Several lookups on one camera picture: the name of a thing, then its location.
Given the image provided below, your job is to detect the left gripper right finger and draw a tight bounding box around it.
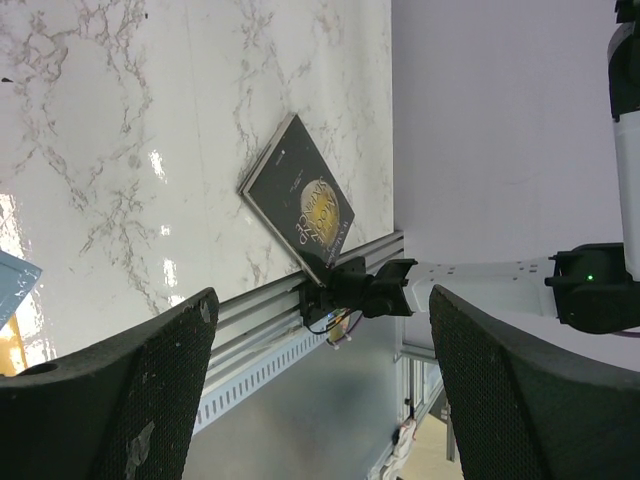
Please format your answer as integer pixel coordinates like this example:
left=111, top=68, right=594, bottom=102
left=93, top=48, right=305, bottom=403
left=429, top=285, right=639, bottom=479

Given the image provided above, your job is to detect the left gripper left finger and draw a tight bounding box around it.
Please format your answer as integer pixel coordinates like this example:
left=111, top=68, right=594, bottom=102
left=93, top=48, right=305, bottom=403
left=1, top=287, right=219, bottom=479

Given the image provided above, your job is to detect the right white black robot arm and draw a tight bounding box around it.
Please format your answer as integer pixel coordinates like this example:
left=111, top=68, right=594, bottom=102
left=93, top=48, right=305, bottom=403
left=391, top=1, right=639, bottom=332

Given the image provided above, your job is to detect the light blue book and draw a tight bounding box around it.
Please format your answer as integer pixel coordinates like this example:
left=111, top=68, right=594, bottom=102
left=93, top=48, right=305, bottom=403
left=0, top=251, right=42, bottom=329

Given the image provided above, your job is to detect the black moon sixpence book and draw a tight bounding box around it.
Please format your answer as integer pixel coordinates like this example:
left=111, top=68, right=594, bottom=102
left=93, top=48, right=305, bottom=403
left=239, top=113, right=355, bottom=287

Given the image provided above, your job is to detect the white slotted cable duct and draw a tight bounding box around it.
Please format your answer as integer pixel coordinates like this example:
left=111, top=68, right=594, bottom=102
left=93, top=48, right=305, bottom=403
left=193, top=329, right=326, bottom=436

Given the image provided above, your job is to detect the aluminium mounting rail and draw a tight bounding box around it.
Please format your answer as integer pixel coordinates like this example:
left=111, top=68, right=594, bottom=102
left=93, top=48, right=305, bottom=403
left=199, top=229, right=406, bottom=396

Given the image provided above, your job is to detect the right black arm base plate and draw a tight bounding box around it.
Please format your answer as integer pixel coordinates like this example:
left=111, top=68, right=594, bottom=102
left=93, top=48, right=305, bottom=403
left=299, top=256, right=373, bottom=327

